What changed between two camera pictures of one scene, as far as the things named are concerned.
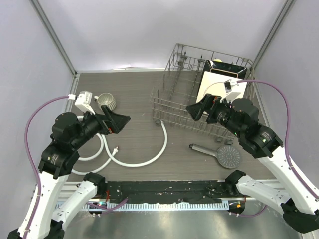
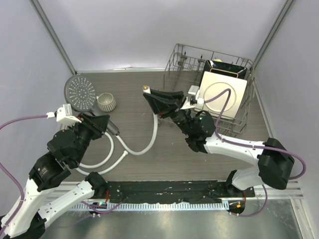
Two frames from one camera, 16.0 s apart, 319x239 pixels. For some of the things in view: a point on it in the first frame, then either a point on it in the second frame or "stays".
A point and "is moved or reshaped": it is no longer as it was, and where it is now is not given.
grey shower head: [228, 157] → [80, 92]
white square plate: [213, 84] stays
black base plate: [191, 191] stays
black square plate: [224, 68] stays
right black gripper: [209, 103] → [166, 106]
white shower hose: [104, 145] is moved or reshaped
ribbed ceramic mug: [105, 99] stays
